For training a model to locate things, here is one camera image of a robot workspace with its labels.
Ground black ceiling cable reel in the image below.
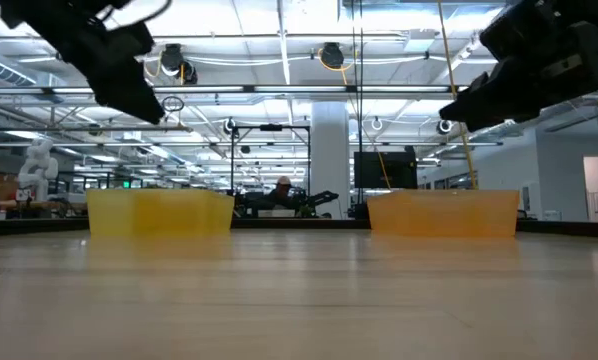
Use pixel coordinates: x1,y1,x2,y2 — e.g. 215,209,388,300
159,42,200,86
317,41,347,72

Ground black coiled cable loop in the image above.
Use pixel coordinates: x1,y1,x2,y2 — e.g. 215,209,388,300
161,95,186,114

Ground white round column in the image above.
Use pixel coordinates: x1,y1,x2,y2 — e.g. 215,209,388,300
310,101,351,220

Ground translucent orange plastic bin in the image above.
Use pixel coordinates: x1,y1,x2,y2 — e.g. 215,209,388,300
366,188,521,239

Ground translucent yellow plastic bin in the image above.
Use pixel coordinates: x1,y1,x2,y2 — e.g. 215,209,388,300
85,188,236,238

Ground person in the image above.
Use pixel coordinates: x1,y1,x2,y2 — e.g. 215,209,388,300
270,175,297,207

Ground brown cardboard box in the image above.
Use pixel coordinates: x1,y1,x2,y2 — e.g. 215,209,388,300
0,172,20,201

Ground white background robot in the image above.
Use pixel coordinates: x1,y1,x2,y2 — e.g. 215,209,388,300
17,136,60,203

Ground black table border strip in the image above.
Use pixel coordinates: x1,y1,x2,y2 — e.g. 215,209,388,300
0,216,598,237

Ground green plant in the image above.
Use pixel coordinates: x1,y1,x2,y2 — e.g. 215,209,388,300
296,197,321,219

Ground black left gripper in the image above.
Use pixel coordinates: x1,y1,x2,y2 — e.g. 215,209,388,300
33,0,167,127

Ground yellow hanging cable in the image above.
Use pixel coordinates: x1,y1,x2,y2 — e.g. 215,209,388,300
436,0,479,191

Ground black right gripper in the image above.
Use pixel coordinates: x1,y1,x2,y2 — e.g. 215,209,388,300
438,0,588,134

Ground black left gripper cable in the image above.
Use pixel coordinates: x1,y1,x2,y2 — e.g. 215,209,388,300
102,0,173,32

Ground black vertical cable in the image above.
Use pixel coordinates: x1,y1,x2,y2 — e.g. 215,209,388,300
358,0,366,206

